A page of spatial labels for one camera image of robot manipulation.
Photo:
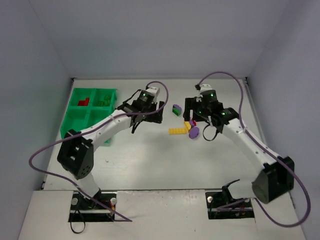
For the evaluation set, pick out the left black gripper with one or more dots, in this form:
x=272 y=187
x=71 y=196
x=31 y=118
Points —
x=155 y=114

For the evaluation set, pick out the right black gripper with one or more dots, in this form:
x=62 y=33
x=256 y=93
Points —
x=191 y=110

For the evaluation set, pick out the green curved lego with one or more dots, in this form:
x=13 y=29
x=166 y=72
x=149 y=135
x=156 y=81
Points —
x=177 y=111
x=107 y=98

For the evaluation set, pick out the green lego brick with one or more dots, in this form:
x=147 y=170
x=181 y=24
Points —
x=100 y=104

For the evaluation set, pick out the red lego block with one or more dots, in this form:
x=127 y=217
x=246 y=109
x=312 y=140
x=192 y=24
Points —
x=86 y=101

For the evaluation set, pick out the red lego brick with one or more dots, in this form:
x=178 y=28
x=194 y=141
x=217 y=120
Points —
x=82 y=103

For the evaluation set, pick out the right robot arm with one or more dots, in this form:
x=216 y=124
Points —
x=274 y=173

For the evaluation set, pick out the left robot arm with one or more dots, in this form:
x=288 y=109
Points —
x=76 y=156

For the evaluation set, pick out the long yellow lego plate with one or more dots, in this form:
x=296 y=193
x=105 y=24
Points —
x=177 y=131

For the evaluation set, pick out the yellow curved lego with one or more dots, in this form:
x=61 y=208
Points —
x=187 y=125

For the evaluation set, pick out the large purple rounded lego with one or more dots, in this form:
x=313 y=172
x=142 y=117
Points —
x=194 y=132

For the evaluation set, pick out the green four-compartment bin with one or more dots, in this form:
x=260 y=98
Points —
x=82 y=117

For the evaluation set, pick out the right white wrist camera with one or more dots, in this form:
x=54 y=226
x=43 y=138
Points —
x=203 y=87

